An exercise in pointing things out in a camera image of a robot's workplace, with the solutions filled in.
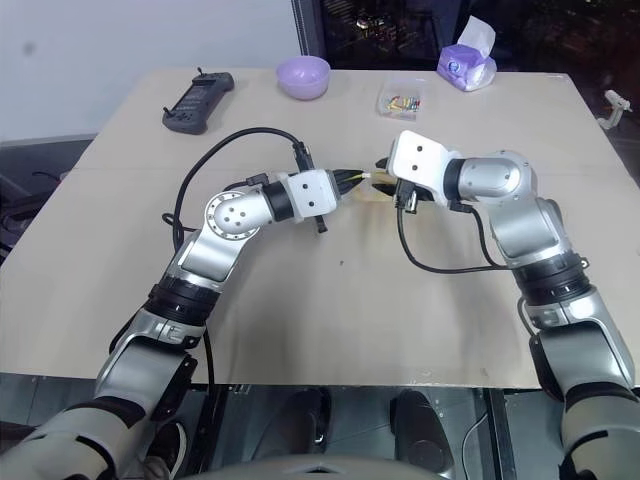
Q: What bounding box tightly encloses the dark metal table leg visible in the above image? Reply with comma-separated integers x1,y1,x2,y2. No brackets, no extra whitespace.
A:
487,388,507,480

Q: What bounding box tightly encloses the grey robot torso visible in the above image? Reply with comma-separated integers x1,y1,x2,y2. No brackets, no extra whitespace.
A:
179,462,451,480

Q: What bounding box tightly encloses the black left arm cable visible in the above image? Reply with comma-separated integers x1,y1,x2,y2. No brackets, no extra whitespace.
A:
160,127,315,401

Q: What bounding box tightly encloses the clear box of coloured bits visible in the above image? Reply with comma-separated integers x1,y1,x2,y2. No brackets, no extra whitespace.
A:
374,77,430,121

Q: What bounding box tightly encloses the black handheld remote controller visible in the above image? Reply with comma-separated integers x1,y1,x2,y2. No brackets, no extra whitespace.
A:
160,66,236,136

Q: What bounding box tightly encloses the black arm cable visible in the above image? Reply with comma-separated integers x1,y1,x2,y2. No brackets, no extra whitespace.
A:
394,197,516,275
160,127,315,401

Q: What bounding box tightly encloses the orange melon bun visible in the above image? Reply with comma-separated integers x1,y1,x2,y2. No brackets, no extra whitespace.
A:
370,169,397,203

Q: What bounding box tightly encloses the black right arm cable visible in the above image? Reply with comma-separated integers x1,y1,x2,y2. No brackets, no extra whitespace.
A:
394,197,516,275

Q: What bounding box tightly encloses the black and white sneaker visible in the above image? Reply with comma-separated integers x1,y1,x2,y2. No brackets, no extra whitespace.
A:
143,421,190,480

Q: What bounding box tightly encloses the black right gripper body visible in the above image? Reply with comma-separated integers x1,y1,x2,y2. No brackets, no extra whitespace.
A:
392,178,435,215

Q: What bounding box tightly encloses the purple plastic bowl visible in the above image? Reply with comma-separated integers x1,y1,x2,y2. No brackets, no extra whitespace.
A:
275,55,331,102

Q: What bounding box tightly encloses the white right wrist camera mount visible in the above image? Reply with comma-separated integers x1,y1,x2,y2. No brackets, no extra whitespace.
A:
388,130,462,207

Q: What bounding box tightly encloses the dark window frame post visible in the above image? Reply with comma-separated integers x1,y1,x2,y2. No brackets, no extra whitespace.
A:
291,0,327,71

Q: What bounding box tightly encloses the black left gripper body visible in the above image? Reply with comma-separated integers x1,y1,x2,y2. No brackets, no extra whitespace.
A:
329,168,350,201

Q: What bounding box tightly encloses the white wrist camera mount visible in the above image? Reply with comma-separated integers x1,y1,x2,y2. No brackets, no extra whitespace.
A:
285,168,342,222
388,130,462,207

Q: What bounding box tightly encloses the clear yellow-seal zip bag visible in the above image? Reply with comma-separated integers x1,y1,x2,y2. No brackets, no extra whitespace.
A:
347,167,399,206

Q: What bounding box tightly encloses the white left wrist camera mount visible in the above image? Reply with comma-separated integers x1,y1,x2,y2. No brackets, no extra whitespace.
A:
285,168,342,222

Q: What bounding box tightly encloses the white floor cable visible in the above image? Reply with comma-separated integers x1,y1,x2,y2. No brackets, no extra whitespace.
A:
460,414,491,464

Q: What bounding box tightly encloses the white clamp fixture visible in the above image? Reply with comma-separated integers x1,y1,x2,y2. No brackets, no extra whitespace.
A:
597,89,633,131

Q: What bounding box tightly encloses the purple tissue pack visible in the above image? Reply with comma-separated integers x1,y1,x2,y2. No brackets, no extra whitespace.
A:
436,14,499,93

